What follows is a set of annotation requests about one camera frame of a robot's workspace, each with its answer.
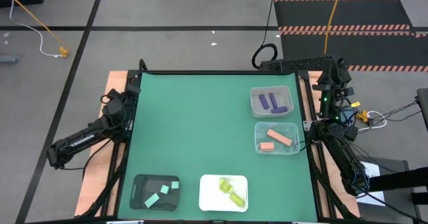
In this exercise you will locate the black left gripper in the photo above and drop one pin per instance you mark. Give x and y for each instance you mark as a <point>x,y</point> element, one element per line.
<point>117,108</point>

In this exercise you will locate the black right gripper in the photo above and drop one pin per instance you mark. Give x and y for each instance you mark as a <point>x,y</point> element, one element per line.
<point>329,93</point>

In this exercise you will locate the purple rectangular block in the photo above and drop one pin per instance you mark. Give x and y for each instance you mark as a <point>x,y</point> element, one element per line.
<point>279,110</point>
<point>263,101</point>
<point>273,100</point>

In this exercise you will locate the long orange block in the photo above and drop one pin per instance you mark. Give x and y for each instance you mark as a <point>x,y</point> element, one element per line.
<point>279,137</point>

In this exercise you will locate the short orange block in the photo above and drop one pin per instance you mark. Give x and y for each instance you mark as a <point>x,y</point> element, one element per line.
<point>267,146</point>

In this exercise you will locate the small teal cube block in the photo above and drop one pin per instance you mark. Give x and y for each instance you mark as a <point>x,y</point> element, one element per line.
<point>175,185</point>
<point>164,189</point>

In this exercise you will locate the large teal block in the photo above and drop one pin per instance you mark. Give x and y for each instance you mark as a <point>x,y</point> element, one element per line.
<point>152,200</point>

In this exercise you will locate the yellow arch block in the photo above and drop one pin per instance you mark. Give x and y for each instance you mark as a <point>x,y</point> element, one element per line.
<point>221,183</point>

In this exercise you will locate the yellow cube block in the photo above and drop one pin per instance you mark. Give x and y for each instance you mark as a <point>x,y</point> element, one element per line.
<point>228,188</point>

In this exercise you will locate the yellow cylinder block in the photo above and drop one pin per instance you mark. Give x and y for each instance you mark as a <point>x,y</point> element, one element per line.
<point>237,199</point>

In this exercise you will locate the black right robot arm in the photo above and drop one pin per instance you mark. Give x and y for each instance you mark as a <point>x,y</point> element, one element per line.
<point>347,157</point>

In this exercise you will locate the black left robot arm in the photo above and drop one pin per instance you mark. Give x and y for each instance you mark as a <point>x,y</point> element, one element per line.
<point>82,140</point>

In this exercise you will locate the black striped-edge floor mat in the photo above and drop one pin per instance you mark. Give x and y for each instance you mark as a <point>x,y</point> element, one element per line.
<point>351,47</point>

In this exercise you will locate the yellow tag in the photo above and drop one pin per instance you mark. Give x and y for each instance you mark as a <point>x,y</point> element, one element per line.
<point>355,104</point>

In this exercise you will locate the black perforated case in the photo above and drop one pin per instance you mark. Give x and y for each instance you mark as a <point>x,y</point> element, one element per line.
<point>297,64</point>

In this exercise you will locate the yellow connector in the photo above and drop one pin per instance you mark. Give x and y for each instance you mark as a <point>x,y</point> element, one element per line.
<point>362,116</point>

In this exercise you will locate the green table mat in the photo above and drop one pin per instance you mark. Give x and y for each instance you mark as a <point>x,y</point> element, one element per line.
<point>200,127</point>

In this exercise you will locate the grey plastic bin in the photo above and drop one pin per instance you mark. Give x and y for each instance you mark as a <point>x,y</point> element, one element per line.
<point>257,113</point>

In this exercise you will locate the clear plastic bin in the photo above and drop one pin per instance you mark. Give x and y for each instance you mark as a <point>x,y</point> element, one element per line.
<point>287,150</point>

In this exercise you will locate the dark smoky plastic bin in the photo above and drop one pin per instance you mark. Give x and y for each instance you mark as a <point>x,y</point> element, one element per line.
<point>147,184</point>

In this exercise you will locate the black furniture piece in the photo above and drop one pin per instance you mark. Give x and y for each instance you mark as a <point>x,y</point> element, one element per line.
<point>401,180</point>

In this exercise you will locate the white paper sheet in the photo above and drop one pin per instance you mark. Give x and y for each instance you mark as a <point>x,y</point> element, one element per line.
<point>374,197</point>

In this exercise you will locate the grey flat floor object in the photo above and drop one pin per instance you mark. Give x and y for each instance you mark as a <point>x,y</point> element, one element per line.
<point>7,59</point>

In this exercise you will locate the white plastic bin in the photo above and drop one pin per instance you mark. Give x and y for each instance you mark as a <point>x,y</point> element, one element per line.
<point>210,197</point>

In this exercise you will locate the black aluminium table frame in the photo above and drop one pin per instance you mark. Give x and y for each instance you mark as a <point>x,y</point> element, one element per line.
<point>302,80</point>

